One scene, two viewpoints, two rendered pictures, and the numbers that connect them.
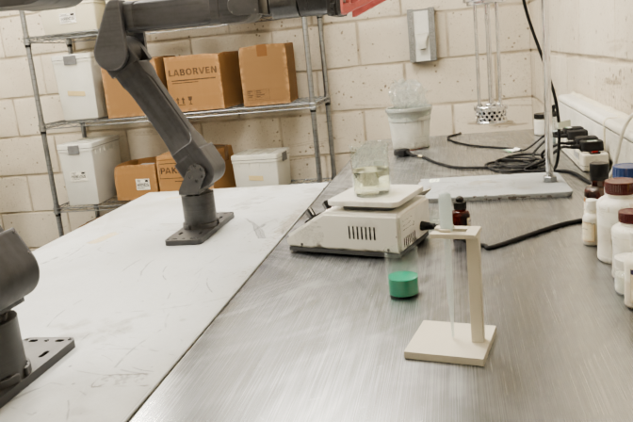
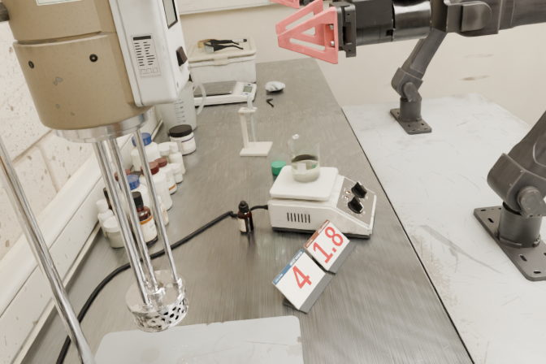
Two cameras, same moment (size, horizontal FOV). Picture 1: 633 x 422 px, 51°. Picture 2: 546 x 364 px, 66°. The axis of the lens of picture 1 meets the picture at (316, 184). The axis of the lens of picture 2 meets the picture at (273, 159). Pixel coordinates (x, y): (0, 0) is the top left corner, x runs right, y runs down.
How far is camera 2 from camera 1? 1.77 m
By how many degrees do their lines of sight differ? 141
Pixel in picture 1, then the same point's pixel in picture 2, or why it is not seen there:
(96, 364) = (385, 130)
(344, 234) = not seen: hidden behind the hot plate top
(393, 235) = not seen: hidden behind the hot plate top
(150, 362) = (365, 133)
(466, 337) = (250, 148)
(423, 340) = (266, 145)
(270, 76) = not seen: outside the picture
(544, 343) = (224, 153)
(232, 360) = (334, 136)
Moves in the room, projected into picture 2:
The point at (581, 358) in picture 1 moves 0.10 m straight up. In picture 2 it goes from (215, 149) to (210, 118)
